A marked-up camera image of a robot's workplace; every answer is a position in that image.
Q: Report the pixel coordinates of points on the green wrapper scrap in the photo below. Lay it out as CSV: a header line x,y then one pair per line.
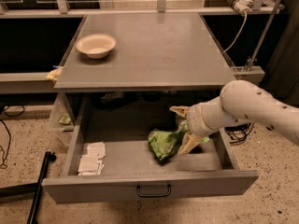
x,y
65,119

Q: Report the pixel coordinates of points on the white power strip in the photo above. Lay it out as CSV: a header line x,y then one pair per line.
x,y
237,6

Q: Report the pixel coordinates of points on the black drawer handle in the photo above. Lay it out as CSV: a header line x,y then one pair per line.
x,y
153,191

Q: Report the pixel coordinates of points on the green rice chip bag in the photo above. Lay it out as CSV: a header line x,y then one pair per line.
x,y
165,144

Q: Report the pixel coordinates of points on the black metal stand leg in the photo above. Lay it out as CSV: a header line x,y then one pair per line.
x,y
31,188

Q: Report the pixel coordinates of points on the white paper bowl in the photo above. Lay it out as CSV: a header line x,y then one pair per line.
x,y
96,46

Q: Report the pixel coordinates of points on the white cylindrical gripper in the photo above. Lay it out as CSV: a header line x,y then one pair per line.
x,y
196,120

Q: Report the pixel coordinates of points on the grey metal rail frame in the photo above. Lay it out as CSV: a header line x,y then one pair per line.
x,y
130,3

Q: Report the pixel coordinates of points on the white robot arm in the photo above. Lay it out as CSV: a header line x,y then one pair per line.
x,y
241,102

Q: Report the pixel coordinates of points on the grey counter cabinet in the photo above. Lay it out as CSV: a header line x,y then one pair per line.
x,y
160,60

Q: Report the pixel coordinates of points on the yellow tape scrap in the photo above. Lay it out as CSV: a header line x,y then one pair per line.
x,y
54,74

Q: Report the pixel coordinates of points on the grey open drawer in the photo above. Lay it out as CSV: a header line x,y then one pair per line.
x,y
211,170

